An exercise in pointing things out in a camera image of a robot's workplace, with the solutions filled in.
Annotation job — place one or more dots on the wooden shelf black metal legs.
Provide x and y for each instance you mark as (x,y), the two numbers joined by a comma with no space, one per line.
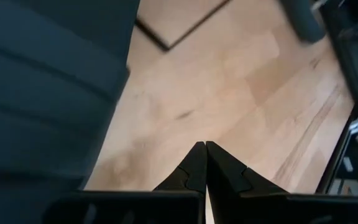
(157,40)

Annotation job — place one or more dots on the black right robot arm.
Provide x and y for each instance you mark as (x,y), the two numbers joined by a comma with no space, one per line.
(356,46)

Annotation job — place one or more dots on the black slide sandal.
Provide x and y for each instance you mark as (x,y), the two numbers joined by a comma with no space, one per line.
(42,93)
(303,21)

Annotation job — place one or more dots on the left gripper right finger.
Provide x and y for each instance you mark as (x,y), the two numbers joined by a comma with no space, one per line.
(225,174)

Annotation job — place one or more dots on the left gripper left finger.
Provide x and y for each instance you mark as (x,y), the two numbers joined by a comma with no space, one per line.
(194,174)

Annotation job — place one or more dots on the black metal table frame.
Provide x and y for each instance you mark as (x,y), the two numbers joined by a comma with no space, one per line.
(337,149)

